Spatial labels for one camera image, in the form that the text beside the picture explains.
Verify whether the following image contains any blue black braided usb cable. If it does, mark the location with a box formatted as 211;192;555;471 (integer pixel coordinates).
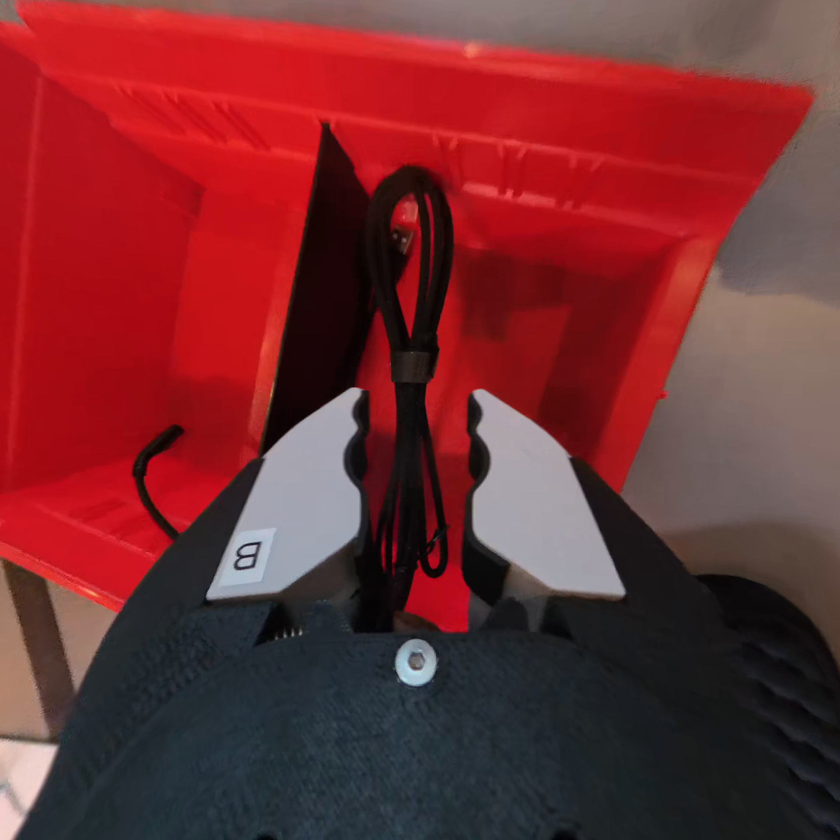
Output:
131;425;188;542

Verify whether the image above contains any black strapped cable bundle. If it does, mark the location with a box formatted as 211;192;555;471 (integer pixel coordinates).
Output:
364;164;457;631

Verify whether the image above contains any red plastic bin with divider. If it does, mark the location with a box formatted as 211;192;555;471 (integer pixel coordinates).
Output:
0;0;816;634

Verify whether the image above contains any black bin divider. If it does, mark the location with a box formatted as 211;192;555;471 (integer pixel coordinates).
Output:
261;121;371;454

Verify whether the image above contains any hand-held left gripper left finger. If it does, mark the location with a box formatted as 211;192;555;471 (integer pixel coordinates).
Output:
205;387;371;605

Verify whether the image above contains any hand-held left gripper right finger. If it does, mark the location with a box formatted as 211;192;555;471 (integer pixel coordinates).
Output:
461;388;627;608

